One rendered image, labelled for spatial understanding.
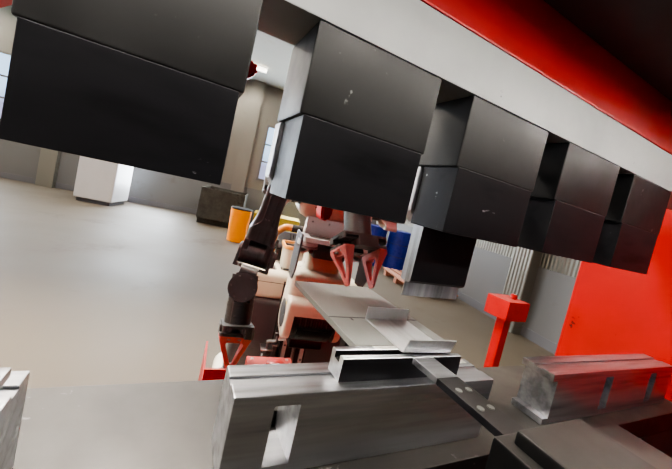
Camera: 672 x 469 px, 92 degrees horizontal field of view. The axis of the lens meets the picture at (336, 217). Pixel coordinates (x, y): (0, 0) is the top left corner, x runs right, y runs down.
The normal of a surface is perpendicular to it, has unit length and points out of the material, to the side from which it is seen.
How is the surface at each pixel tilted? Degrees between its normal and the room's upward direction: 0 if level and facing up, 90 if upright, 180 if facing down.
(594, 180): 90
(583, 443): 0
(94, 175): 90
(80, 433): 0
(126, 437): 0
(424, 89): 90
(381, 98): 90
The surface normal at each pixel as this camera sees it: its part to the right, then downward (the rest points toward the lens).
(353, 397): 0.42, 0.15
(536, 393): -0.88, -0.18
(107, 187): 0.22, 0.11
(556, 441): 0.22, -0.97
